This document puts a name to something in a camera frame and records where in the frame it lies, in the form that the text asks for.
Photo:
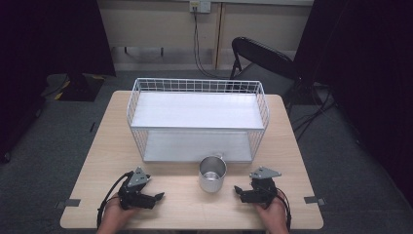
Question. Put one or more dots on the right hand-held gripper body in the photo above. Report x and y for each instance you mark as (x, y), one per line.
(264, 190)

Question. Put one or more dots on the small black floor object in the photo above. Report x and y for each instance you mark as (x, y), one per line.
(92, 127)

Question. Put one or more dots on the black folding chair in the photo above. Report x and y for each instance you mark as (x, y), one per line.
(263, 53)

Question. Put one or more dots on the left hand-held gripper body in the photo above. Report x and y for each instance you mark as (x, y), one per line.
(131, 195)

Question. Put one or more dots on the dark stand base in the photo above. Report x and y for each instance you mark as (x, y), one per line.
(78, 87)

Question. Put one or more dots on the grey tape strip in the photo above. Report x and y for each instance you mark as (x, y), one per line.
(69, 203)
(313, 200)

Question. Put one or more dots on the person's left hand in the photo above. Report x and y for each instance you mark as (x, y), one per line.
(113, 216)

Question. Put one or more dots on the black curtain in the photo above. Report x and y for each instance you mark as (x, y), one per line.
(367, 81)
(48, 48)

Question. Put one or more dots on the person's right hand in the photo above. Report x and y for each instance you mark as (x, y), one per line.
(272, 216)

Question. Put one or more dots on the white wall socket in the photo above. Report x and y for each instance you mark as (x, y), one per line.
(200, 6)

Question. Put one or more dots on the silver metal cup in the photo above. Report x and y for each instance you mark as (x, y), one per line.
(212, 182)

